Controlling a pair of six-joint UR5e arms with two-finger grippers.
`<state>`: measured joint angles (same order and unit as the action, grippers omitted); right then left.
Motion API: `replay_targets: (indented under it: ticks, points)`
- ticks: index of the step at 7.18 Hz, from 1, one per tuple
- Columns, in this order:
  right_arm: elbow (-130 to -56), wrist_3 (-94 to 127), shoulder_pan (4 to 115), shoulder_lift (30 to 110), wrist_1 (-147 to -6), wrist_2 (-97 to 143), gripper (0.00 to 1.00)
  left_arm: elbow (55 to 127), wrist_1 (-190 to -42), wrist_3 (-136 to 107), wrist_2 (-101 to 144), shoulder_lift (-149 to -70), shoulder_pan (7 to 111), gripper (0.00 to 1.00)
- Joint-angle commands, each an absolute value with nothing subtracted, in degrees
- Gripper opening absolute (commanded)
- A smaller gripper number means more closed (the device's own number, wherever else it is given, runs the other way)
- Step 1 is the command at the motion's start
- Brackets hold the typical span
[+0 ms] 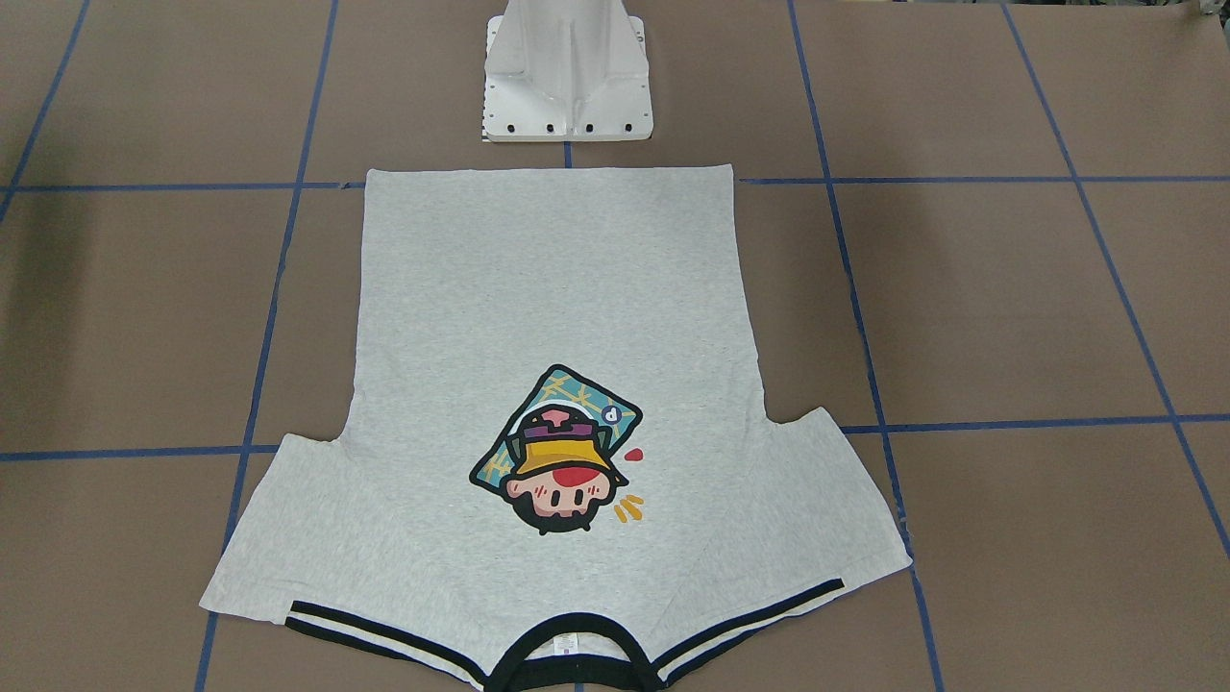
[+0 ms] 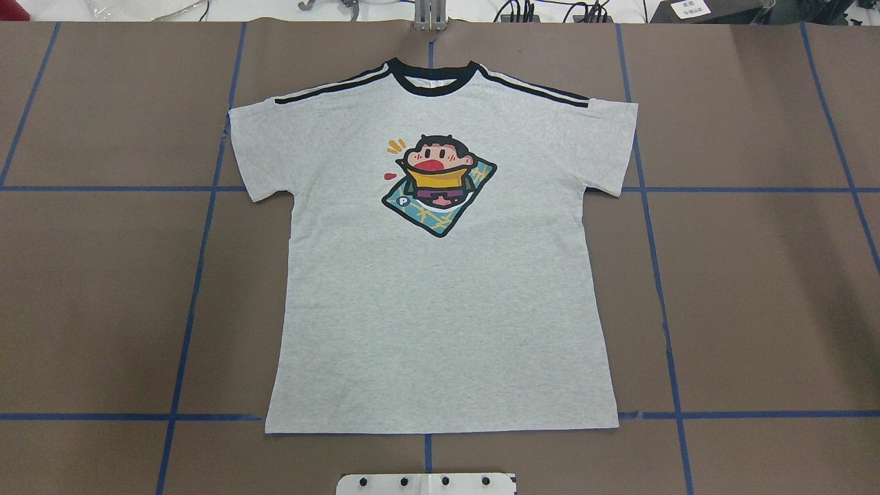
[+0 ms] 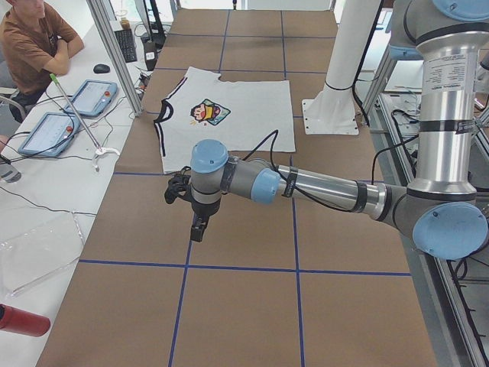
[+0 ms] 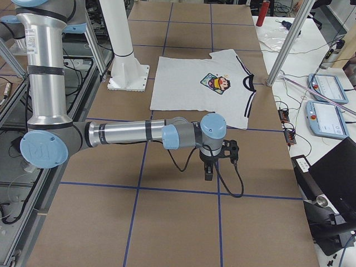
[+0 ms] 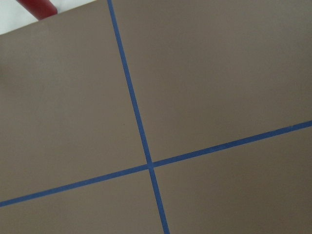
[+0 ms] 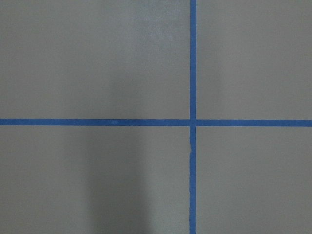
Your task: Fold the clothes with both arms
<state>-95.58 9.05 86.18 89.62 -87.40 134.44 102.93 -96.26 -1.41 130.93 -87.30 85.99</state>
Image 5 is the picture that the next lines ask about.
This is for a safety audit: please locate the red cylinder bottle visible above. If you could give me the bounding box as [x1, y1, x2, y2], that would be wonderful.
[17, 0, 58, 20]

